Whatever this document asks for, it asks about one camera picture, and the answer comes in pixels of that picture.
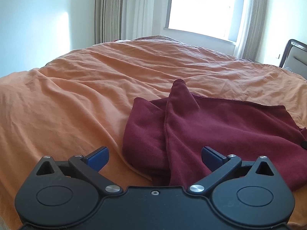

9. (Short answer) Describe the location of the left beige curtain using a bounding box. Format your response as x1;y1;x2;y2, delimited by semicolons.
94;0;171;44

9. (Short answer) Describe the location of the bright window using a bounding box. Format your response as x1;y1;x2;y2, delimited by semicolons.
166;0;248;43

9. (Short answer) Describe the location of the dark wood padded headboard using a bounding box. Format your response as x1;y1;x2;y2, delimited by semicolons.
279;39;307;79

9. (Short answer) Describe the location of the maroon sweater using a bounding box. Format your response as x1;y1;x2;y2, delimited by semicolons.
122;80;306;190

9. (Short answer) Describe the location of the right beige curtain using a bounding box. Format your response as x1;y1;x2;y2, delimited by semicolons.
234;0;268;62

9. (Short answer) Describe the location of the beige curtain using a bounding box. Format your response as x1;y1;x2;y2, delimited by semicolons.
234;0;268;62
94;0;171;44

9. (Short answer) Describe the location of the orange duvet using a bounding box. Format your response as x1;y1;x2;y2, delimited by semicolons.
1;36;306;229

